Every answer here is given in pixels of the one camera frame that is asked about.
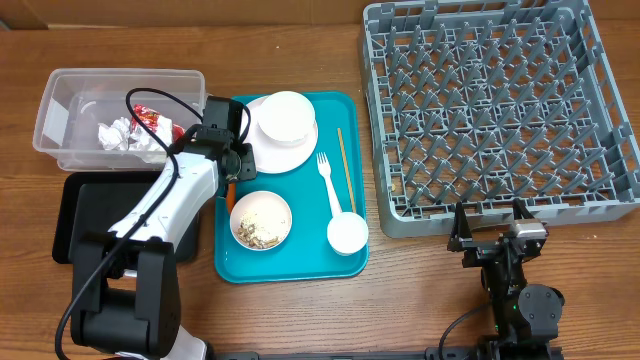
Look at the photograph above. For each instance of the red ketchup packet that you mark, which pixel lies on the red ketchup packet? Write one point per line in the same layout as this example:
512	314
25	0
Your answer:
160	125

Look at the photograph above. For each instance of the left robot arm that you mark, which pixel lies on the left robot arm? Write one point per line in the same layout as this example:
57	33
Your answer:
126	297

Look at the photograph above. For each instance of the grey plastic dish rack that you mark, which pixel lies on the grey plastic dish rack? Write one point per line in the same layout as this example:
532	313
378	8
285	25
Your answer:
480	103

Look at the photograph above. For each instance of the white napkin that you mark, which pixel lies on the white napkin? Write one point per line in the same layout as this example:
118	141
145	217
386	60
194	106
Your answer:
126	135

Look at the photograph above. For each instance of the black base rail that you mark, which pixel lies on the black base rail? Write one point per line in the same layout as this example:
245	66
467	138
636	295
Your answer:
340	356

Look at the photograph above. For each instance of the wooden chopstick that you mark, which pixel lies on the wooden chopstick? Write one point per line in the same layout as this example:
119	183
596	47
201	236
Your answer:
347	170

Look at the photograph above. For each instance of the white bowl on plate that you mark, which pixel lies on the white bowl on plate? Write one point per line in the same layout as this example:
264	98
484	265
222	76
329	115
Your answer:
286	117

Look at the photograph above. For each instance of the white plastic fork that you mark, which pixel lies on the white plastic fork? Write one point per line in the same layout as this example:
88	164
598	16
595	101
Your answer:
324	170

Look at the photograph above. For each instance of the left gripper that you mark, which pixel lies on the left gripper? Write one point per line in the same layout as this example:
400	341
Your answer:
249	171

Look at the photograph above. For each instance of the white round plate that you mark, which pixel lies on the white round plate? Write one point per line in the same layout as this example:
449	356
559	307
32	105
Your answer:
271	157

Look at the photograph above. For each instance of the pink bowl with food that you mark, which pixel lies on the pink bowl with food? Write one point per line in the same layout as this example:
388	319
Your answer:
261	221

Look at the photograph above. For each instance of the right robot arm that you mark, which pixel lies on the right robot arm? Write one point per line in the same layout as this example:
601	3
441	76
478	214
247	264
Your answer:
526	315

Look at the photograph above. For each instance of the clear plastic bin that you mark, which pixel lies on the clear plastic bin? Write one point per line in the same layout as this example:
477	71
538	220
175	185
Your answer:
76	101

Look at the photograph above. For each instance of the orange carrot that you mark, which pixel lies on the orange carrot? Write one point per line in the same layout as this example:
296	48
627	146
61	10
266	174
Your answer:
231	197

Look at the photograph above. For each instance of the white plastic cup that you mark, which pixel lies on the white plastic cup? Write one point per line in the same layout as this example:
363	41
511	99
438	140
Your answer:
347	233

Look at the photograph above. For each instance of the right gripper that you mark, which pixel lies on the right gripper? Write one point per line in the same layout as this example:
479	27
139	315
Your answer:
483	249

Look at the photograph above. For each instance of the teal plastic tray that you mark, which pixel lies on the teal plastic tray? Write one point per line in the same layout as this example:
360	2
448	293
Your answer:
306	253

